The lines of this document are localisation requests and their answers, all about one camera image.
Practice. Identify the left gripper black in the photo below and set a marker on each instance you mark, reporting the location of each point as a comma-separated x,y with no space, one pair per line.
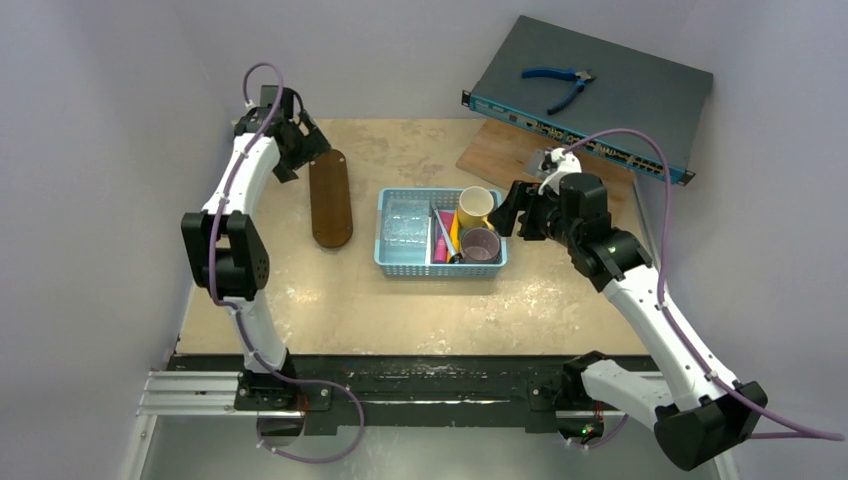
313,144

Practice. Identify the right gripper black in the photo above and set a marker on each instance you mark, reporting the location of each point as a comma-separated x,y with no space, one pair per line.
521,213

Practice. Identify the purple translucent cup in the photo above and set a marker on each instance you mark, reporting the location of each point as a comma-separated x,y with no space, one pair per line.
480,246

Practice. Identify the brown wooden oval tray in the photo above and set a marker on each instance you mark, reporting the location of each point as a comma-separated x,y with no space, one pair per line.
330,200

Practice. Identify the light blue plastic basket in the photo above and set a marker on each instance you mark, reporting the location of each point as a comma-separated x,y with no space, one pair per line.
418,262

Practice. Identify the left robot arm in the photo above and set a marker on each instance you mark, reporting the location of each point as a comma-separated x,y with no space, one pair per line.
226,254

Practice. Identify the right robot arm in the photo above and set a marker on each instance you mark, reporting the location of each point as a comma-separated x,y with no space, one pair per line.
700,409

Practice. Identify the yellow toothbrush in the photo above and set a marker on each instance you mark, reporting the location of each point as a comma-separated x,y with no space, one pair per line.
454,232

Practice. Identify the yellow mug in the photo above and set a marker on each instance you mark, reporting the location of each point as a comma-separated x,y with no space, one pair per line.
474,205

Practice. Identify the light wooden board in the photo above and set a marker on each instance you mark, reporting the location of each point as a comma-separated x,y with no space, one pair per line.
500,154

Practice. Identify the clear plastic box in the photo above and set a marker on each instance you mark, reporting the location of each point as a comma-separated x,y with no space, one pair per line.
406,223

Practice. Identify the metal bracket stand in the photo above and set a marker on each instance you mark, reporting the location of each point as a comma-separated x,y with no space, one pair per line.
538,164

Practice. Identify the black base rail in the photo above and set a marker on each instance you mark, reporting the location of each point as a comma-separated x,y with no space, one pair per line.
455,391

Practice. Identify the grey network switch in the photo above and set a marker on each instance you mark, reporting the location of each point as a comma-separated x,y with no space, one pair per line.
566,85

